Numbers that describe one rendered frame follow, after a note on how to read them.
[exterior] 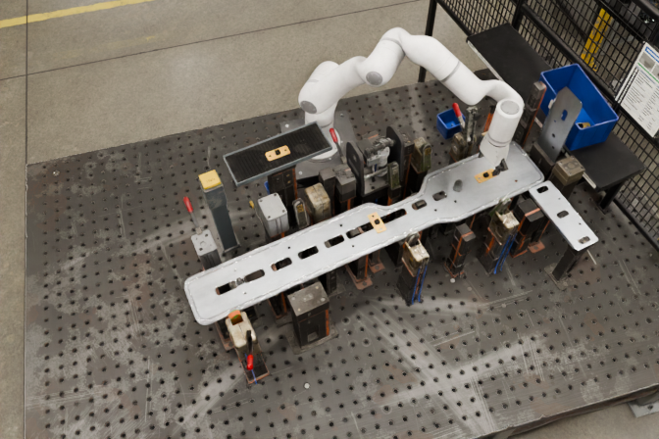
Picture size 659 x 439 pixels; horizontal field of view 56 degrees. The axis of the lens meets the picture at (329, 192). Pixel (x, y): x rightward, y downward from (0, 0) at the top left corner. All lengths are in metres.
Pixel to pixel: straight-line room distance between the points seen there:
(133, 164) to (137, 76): 1.46
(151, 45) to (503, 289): 2.93
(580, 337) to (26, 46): 3.85
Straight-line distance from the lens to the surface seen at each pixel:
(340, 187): 2.27
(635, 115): 2.56
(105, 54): 4.52
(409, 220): 2.27
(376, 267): 2.50
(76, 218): 2.84
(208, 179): 2.21
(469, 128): 2.40
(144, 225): 2.72
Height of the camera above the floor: 2.93
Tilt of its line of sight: 56 degrees down
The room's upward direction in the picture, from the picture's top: 1 degrees counter-clockwise
